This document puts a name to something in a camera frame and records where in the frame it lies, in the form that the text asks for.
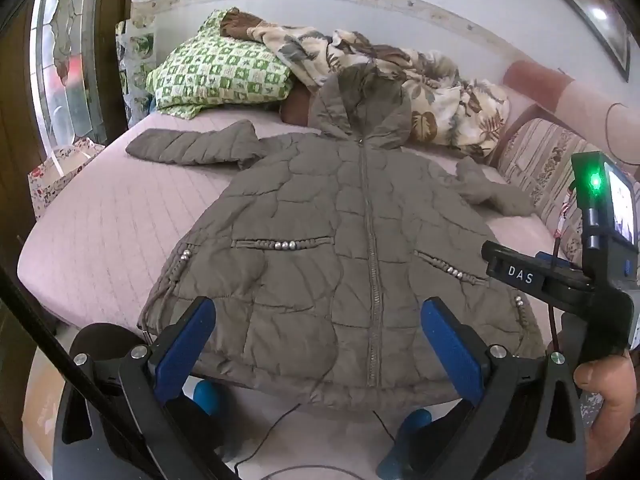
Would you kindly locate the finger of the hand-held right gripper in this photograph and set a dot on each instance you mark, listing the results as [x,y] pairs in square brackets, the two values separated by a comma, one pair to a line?
[515,270]
[550,260]

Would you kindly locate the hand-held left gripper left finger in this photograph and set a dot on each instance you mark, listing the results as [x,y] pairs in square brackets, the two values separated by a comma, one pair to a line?
[185,345]

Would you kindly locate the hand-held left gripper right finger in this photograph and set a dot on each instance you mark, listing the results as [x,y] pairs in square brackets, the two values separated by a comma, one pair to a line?
[450,350]

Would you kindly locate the olive quilted hooded jacket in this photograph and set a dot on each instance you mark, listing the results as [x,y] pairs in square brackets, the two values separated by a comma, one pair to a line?
[325,235]

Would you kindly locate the person's right hand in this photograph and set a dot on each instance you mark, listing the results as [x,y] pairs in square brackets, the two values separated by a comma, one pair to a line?
[612,400]

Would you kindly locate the blue slipper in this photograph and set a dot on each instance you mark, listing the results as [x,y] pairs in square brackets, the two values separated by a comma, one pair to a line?
[206,396]

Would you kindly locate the striped floral cushion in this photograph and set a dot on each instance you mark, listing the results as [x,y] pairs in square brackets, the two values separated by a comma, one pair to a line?
[540,160]

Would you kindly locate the pink quilted bed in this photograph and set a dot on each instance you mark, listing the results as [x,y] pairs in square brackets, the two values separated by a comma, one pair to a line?
[115,220]

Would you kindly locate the pink padded headboard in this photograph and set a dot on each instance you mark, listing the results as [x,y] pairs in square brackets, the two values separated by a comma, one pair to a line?
[575,105]

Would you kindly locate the cream leaf print blanket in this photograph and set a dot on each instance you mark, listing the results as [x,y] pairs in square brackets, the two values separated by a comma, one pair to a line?
[440,100]

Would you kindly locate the floral gift bag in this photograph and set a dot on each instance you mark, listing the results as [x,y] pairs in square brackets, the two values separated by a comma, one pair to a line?
[55,175]

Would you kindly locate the brown pillow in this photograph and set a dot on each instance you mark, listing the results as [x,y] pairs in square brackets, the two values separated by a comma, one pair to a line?
[297,107]

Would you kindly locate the green checkered pillow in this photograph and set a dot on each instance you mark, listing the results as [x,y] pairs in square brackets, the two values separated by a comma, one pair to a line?
[215,70]

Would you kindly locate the green floral cloth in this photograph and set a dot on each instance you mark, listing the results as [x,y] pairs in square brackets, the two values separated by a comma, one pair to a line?
[135,60]

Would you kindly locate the stained glass door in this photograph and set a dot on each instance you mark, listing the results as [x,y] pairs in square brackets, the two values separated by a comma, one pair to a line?
[65,50]

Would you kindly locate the framed wall picture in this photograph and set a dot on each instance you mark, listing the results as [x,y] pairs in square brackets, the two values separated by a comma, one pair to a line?
[607,30]

